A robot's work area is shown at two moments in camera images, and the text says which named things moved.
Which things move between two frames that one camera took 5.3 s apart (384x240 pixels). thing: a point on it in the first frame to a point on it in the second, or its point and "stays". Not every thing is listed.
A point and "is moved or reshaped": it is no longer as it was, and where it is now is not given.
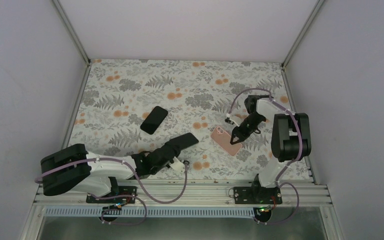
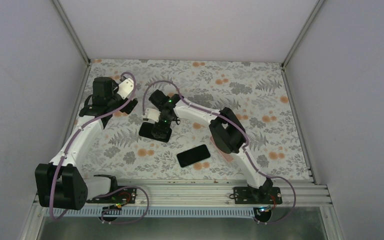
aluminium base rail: [201, 193] stays
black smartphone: [184, 140] to [193, 155]
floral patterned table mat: [129, 106] stays
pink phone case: [223, 139] is moved or reshaped
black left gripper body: [176, 151] to [127, 109]
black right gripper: [241, 134] to [160, 133]
